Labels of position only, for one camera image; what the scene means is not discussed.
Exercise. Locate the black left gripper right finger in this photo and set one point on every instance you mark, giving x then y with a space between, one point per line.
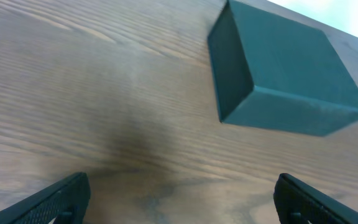
299 203

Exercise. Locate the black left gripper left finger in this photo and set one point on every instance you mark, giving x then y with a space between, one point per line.
65 201

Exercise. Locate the dark green box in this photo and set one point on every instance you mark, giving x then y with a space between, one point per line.
275 73

